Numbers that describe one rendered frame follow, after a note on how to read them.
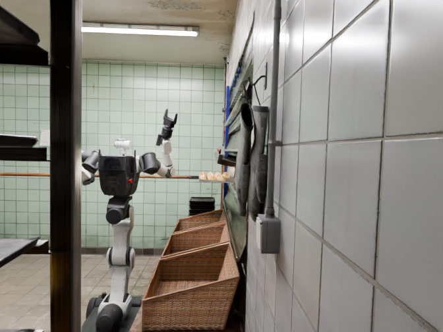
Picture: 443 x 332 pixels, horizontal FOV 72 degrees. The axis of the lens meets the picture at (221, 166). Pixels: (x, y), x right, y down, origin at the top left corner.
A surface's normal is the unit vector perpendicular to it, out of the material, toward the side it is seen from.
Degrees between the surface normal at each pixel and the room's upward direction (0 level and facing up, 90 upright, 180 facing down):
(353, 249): 90
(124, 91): 90
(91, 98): 90
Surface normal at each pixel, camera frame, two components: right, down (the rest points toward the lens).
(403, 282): -1.00, -0.03
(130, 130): 0.04, 0.05
